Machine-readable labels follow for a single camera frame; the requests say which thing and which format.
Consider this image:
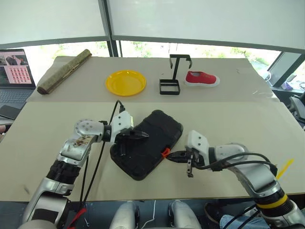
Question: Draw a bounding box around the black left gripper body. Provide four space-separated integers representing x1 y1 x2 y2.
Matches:
115 129 134 145

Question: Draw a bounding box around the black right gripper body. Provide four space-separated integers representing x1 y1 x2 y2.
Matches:
186 148 205 178

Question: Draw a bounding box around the black plastic tool case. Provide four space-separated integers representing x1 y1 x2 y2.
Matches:
109 109 184 181

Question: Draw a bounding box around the yellow plastic plate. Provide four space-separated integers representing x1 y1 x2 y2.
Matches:
105 69 147 97

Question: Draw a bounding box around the black shoe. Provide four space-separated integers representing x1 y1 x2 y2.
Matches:
204 202 224 224

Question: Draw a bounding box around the black metal hanger stand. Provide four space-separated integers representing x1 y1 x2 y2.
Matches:
159 54 192 96

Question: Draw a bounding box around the silver rounded shell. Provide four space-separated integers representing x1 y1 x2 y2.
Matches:
167 200 203 229
110 201 141 229

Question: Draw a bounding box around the blue jeans leg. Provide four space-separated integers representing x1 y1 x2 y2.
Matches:
218 213 264 229

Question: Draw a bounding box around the red canvas shoe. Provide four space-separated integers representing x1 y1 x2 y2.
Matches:
184 70 221 88

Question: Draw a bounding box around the yellow zip tie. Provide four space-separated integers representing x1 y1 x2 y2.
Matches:
255 158 295 211

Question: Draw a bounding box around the rolled bamboo mat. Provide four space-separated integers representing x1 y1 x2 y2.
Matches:
36 49 92 95

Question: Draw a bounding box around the grey black chair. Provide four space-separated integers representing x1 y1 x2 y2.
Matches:
288 94 305 121

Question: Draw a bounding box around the dark framed monitor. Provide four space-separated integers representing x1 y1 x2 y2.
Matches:
266 51 304 88

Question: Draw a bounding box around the open laptop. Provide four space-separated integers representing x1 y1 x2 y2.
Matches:
0 48 37 110

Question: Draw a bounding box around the wide white roller blind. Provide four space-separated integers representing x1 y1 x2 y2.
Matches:
106 0 305 51

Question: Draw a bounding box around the narrow white roller blind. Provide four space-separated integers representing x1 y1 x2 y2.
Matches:
0 0 108 45

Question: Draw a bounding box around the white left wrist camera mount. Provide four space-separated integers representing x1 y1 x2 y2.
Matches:
110 110 134 144

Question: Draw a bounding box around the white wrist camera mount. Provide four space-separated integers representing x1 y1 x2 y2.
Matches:
185 130 210 163
110 110 134 144

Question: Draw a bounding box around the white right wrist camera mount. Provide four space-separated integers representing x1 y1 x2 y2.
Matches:
185 130 210 163

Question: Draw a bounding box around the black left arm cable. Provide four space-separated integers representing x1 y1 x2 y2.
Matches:
79 100 126 211

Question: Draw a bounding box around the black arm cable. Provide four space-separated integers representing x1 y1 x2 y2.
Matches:
194 152 279 229
79 100 126 211

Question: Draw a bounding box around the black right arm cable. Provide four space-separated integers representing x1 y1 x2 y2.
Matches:
194 152 279 229

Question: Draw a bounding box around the thin white cable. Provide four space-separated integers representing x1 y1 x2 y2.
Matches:
142 200 157 229

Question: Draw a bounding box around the red strap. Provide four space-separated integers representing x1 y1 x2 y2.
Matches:
67 207 88 229

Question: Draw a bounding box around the dark grey window frame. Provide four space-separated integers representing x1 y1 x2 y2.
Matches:
0 0 305 58

